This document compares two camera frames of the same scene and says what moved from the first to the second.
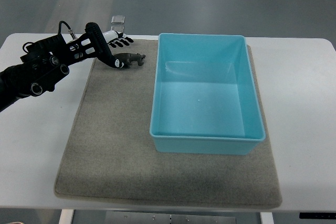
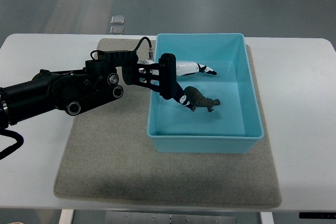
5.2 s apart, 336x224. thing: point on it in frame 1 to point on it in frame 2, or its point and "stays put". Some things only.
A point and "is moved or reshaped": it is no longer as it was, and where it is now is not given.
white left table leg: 66,216 stays put
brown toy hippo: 129,57 is moved or reshaped
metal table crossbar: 136,217 stays put
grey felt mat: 108,153 stays put
